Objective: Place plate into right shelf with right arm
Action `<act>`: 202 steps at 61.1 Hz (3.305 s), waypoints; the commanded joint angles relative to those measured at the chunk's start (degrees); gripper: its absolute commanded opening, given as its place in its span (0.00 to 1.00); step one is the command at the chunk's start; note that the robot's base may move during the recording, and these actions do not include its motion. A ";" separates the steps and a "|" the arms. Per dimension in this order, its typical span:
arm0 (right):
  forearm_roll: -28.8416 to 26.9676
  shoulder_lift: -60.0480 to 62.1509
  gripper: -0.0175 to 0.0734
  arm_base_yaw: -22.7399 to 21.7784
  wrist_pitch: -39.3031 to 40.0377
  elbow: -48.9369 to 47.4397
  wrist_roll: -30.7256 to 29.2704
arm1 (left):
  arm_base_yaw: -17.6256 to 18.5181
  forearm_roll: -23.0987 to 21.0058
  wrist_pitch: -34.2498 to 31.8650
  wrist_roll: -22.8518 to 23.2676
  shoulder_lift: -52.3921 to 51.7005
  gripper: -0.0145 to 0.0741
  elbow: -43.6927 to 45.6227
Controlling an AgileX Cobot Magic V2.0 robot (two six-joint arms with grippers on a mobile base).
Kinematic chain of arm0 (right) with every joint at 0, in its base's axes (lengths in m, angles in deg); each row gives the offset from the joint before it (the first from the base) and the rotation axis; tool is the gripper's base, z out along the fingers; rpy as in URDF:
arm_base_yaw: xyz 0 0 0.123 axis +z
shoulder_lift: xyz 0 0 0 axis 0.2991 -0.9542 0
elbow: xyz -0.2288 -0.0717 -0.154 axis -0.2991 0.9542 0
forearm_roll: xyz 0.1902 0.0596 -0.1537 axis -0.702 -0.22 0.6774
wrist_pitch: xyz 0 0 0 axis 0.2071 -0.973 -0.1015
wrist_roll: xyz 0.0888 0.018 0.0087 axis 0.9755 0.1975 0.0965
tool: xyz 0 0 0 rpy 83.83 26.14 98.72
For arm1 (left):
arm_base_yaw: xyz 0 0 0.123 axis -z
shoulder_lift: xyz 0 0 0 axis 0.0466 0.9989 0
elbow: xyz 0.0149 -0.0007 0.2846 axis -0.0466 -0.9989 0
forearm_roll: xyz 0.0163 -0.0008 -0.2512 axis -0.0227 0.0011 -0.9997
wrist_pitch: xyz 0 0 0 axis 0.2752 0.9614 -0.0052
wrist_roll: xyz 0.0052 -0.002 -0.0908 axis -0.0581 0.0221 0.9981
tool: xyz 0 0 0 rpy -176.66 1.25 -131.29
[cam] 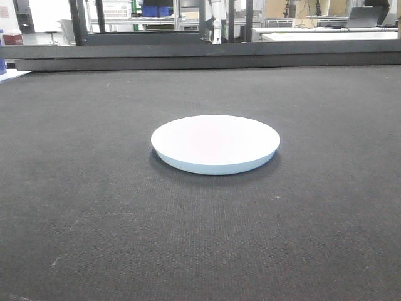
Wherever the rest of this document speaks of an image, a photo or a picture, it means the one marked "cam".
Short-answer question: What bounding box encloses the blue storage bin background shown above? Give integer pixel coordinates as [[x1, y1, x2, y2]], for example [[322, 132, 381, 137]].
[[142, 6, 171, 18]]

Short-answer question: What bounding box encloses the black stool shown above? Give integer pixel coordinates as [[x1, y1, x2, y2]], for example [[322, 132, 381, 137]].
[[44, 31, 60, 46]]

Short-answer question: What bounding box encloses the red box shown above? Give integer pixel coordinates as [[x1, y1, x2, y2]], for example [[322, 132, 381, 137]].
[[2, 34, 24, 45]]

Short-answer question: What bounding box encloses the black table edge rail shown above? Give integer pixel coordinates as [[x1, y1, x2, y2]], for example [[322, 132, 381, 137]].
[[1, 40, 400, 72]]

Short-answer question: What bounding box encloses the light blue round tray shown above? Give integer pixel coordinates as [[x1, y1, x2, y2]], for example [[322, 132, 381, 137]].
[[151, 115, 281, 175]]

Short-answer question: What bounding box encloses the black metal frame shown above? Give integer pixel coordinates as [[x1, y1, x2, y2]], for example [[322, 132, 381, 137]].
[[68, 1, 253, 46]]

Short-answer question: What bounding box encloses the grey laptop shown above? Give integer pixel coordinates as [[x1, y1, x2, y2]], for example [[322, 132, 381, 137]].
[[345, 7, 382, 28]]

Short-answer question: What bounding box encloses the white background table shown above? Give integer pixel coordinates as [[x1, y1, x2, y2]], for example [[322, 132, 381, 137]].
[[252, 27, 398, 42]]

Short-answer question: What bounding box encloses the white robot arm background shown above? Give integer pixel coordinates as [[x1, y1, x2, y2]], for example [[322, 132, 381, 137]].
[[209, 0, 226, 45]]

